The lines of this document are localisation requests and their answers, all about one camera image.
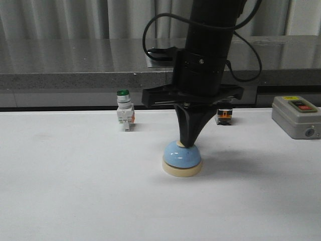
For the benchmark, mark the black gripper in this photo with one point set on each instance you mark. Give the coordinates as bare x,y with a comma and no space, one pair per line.
196,79

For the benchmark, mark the blue and cream desk bell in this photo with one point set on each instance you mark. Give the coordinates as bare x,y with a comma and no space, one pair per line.
181,161

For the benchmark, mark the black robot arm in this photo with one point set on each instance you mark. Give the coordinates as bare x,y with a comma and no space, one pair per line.
210,31

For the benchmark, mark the grey control box red button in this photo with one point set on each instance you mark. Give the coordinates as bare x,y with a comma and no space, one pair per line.
299,118

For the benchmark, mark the grey stone counter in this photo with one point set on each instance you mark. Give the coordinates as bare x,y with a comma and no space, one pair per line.
86,73

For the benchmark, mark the grey curtain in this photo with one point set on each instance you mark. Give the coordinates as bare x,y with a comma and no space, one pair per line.
39,20

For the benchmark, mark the black selector switch orange body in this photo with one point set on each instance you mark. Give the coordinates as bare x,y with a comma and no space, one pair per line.
224,112

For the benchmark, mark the green pushbutton switch white body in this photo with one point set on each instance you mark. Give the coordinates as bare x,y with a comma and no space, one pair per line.
125,111

